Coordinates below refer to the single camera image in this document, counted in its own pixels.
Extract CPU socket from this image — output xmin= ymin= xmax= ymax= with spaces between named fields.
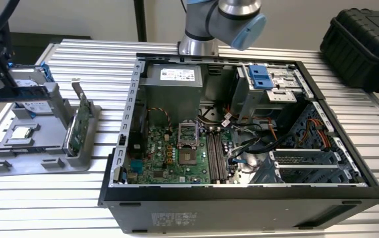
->
xmin=178 ymin=146 xmax=199 ymax=166

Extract blue plastic drive latch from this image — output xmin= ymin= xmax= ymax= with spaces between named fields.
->
xmin=247 ymin=63 xmax=273 ymax=90

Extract green graphics card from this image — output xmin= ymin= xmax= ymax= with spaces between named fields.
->
xmin=63 ymin=78 xmax=94 ymax=157

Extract grey parts rack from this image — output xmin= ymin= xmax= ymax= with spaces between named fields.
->
xmin=0 ymin=64 xmax=103 ymax=177

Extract black PC case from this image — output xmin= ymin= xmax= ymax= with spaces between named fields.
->
xmin=96 ymin=52 xmax=379 ymax=234

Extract RAM stick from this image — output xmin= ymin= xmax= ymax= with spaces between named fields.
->
xmin=0 ymin=146 xmax=63 ymax=153
xmin=0 ymin=85 xmax=50 ymax=104

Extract black hard carrying case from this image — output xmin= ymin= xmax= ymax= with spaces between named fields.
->
xmin=319 ymin=8 xmax=379 ymax=94

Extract black case fan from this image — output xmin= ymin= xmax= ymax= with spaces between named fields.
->
xmin=128 ymin=99 xmax=150 ymax=159

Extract wire bundle with white tags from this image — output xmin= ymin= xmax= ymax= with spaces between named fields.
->
xmin=198 ymin=113 xmax=232 ymax=130

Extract black cabinet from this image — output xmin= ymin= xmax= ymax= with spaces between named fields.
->
xmin=8 ymin=31 xmax=92 ymax=66

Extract black data cables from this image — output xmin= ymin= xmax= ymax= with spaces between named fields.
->
xmin=238 ymin=133 xmax=297 ymax=154

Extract silver CPU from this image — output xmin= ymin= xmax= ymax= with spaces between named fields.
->
xmin=12 ymin=125 xmax=34 ymax=138

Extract grey power supply unit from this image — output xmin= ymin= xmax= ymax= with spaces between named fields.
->
xmin=139 ymin=63 xmax=206 ymax=124

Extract metal socket cover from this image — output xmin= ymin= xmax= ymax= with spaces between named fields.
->
xmin=178 ymin=119 xmax=199 ymax=147

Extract green motherboard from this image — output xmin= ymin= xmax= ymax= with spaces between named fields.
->
xmin=123 ymin=125 xmax=243 ymax=184

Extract grey metal disk bay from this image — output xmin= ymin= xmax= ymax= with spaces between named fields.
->
xmin=251 ymin=148 xmax=354 ymax=185

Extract black vertical pole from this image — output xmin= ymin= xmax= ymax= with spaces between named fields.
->
xmin=132 ymin=0 xmax=148 ymax=42

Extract twisted orange black fan wire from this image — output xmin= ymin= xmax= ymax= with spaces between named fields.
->
xmin=146 ymin=107 xmax=174 ymax=136

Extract metal drive bay cage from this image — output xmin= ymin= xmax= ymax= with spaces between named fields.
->
xmin=231 ymin=63 xmax=309 ymax=124

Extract black RAM slot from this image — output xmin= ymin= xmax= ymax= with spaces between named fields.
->
xmin=214 ymin=126 xmax=226 ymax=184
xmin=210 ymin=126 xmax=222 ymax=184
xmin=218 ymin=126 xmax=228 ymax=184
xmin=206 ymin=126 xmax=218 ymax=184

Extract orange yellow power wire bundle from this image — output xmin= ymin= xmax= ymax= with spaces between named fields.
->
xmin=303 ymin=118 xmax=334 ymax=152

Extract hard disk in blue carrier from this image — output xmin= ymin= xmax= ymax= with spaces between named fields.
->
xmin=8 ymin=61 xmax=58 ymax=117

